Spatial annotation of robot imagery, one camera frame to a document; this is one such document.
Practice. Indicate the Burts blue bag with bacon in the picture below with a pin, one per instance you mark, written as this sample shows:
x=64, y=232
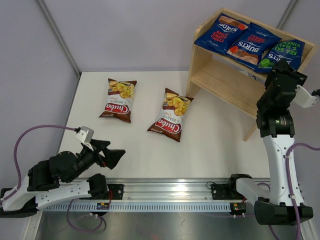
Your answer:
x=250, y=46

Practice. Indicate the Burts spicy sweet chilli bag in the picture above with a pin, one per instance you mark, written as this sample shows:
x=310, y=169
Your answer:
x=222, y=34

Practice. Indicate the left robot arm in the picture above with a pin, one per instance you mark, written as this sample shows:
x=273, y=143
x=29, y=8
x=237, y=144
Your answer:
x=50, y=181

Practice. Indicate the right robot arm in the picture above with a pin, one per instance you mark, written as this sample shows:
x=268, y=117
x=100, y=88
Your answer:
x=283, y=204

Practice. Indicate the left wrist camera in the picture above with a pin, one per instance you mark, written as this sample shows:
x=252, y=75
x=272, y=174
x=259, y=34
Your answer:
x=84, y=135

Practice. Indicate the right Chuba cassava chips bag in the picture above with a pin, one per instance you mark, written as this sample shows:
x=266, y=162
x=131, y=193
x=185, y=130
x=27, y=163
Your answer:
x=169, y=121

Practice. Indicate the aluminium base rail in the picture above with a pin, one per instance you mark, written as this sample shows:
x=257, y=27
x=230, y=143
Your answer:
x=145, y=190

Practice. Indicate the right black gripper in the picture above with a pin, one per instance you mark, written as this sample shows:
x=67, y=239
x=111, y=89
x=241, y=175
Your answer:
x=283, y=67

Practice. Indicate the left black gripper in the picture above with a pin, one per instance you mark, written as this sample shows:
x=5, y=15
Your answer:
x=112, y=156

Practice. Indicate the left Chuba cassava chips bag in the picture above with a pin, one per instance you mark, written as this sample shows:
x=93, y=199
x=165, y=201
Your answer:
x=119, y=101

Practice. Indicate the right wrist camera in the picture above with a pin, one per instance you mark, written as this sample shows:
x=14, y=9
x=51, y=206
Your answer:
x=305, y=99

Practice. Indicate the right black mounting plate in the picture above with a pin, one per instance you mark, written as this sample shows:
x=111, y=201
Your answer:
x=222, y=192

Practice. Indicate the wooden two-tier shelf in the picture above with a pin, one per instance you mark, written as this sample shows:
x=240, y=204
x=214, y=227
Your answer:
x=218, y=75

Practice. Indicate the Burts sea salt vinegar bag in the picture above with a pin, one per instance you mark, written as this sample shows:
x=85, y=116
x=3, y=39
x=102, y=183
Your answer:
x=291, y=51

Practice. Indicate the chuba cassava chips bag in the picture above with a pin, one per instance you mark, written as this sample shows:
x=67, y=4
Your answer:
x=119, y=101
x=169, y=121

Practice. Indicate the black mounting plate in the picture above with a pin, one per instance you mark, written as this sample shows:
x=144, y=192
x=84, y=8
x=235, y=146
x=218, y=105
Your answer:
x=116, y=191
x=222, y=192

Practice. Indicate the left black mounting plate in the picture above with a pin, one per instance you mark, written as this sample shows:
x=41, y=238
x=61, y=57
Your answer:
x=116, y=191

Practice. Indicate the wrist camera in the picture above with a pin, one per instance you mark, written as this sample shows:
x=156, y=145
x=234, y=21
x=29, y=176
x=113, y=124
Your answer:
x=305, y=99
x=84, y=135

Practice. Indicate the white slotted cable duct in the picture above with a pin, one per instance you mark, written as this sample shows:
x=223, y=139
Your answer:
x=135, y=207

